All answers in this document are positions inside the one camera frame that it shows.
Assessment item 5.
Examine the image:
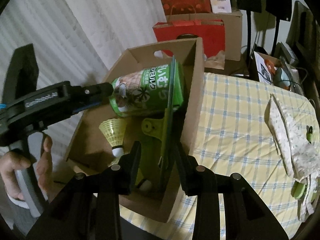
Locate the yellow shuttlecock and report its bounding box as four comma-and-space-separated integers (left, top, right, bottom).
99, 119, 127, 158

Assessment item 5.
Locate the green lidded small cup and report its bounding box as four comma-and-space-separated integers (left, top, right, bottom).
291, 181, 307, 200

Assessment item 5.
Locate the green snack tin can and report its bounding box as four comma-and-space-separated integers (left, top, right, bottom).
110, 61, 185, 117

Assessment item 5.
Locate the green handled window squeegee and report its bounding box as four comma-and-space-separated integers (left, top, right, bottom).
141, 56, 186, 188

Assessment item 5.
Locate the floral cloth tote bag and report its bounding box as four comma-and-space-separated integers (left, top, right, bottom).
267, 94, 319, 222

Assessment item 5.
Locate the person left hand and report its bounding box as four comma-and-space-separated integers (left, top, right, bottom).
1, 135, 55, 202

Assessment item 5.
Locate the open brown cardboard box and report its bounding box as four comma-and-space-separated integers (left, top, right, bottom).
63, 37, 205, 223

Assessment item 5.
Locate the white curtain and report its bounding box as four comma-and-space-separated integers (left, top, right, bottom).
0, 0, 167, 156

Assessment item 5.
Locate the yellow checked tablecloth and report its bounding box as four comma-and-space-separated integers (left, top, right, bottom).
193, 73, 319, 237

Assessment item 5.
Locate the red gift box lower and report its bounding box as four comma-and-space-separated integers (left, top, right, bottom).
153, 20, 226, 58

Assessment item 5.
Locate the cardboard box with papers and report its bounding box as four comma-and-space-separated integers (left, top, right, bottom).
252, 51, 304, 95

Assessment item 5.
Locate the large brown carton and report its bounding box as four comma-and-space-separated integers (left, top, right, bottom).
166, 9, 242, 61

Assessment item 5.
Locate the brown sofa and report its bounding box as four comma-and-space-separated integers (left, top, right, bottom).
286, 1, 319, 63

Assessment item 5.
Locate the right black speaker on stand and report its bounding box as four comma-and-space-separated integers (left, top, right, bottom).
266, 0, 292, 56

